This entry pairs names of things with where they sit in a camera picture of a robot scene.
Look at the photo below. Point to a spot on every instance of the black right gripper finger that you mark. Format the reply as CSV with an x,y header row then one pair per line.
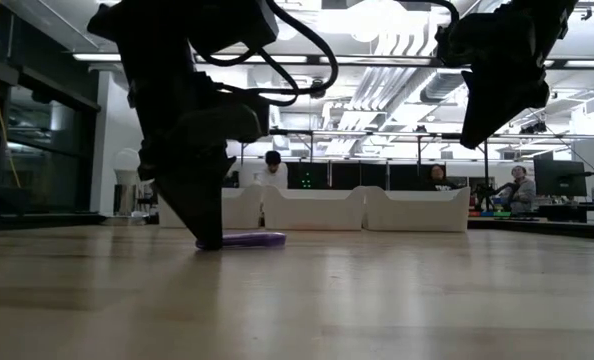
x,y
502,105

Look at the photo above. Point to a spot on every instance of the black partition panel row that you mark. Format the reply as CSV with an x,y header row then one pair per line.
x,y
367,175

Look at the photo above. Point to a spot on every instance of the black metal rig frame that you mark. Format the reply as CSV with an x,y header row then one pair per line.
x,y
485,165
297,132

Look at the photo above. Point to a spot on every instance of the coloured blocks row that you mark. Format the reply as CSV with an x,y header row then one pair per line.
x,y
492,213

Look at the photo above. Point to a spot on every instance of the person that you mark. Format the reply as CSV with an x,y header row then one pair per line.
x,y
523,192
275,172
439,177

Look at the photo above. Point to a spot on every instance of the silver ventilation duct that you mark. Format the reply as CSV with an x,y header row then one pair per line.
x,y
442,85

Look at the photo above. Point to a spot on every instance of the large white light bulb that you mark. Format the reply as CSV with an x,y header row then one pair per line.
x,y
126,162

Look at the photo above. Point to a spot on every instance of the black computer monitor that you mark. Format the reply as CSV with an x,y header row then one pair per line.
x,y
559,177

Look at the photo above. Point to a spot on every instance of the black desk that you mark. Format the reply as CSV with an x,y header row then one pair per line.
x,y
552,222

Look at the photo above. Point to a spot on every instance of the black overhead mounted camera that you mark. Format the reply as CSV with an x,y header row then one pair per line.
x,y
533,127

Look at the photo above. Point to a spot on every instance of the slim purple highlighter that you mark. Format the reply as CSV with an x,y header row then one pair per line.
x,y
257,240

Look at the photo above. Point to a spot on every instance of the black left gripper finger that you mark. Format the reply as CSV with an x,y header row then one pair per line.
x,y
197,200

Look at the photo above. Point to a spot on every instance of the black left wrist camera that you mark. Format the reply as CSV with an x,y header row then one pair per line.
x,y
227,122

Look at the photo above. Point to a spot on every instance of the clear glass jar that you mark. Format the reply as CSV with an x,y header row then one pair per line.
x,y
125,200

